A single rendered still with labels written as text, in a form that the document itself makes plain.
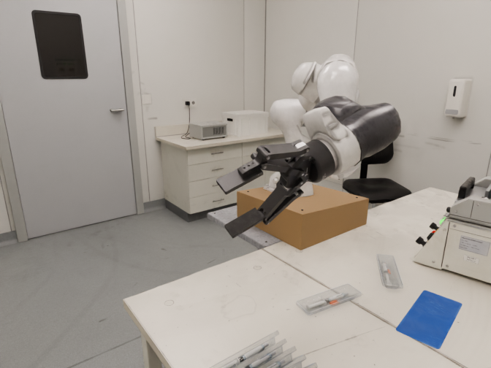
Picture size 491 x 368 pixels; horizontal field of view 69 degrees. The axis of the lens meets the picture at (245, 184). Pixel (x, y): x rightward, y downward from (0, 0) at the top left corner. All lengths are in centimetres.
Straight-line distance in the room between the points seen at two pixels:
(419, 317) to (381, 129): 55
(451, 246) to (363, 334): 45
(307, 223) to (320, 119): 67
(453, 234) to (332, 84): 61
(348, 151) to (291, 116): 78
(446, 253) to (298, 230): 47
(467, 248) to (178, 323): 86
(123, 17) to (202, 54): 83
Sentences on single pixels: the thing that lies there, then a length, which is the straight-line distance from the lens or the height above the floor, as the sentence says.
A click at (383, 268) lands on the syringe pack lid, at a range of 122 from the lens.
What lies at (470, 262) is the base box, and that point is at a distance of 129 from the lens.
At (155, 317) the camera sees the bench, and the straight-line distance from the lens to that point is 101.
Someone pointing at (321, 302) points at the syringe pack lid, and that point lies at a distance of 102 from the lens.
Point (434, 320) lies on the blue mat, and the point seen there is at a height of 75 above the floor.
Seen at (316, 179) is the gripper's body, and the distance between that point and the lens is 67.
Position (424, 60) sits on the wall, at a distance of 316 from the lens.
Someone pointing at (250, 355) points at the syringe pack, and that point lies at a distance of 83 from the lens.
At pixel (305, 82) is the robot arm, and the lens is 112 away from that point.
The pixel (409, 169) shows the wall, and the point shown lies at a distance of 325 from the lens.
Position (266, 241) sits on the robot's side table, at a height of 75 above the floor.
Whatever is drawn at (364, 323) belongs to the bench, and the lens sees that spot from 101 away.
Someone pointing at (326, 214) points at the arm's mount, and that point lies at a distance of 135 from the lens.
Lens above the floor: 135
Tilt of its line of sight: 17 degrees down
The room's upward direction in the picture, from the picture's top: straight up
